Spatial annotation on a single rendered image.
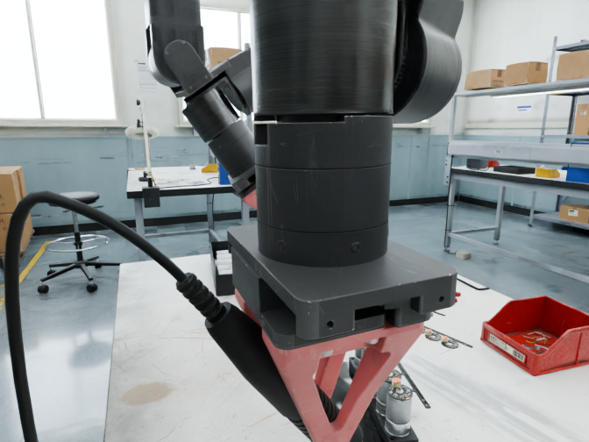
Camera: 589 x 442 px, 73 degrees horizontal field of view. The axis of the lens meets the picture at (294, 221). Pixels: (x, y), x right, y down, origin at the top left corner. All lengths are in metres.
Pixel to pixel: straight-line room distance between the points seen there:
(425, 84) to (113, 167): 4.56
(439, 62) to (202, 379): 0.47
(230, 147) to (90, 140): 4.22
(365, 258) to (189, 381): 0.43
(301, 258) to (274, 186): 0.03
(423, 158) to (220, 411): 5.74
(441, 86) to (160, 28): 0.35
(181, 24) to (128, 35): 4.29
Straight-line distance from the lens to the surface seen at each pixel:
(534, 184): 3.19
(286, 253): 0.15
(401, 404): 0.43
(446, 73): 0.23
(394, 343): 0.18
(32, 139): 4.78
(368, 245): 0.16
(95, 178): 4.73
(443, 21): 0.23
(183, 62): 0.49
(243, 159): 0.51
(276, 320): 0.16
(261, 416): 0.50
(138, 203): 2.32
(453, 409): 0.54
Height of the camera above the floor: 1.06
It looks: 13 degrees down
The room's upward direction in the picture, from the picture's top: straight up
